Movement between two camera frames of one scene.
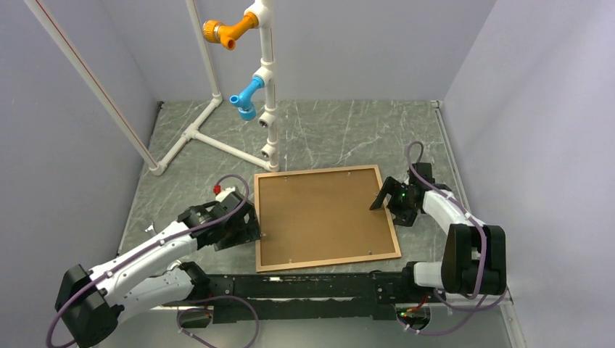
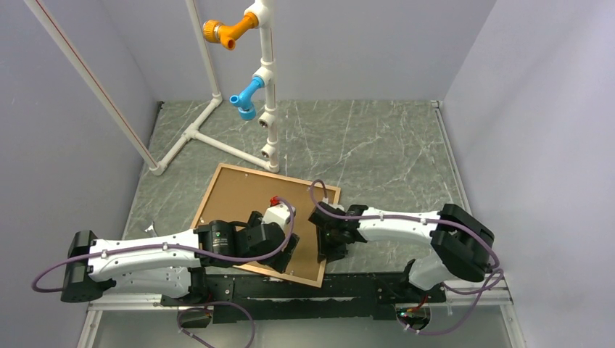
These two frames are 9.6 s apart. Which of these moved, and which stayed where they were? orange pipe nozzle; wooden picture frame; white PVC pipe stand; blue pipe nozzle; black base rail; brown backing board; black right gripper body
Moved: brown backing board; wooden picture frame; black right gripper body
Stayed: white PVC pipe stand; orange pipe nozzle; blue pipe nozzle; black base rail
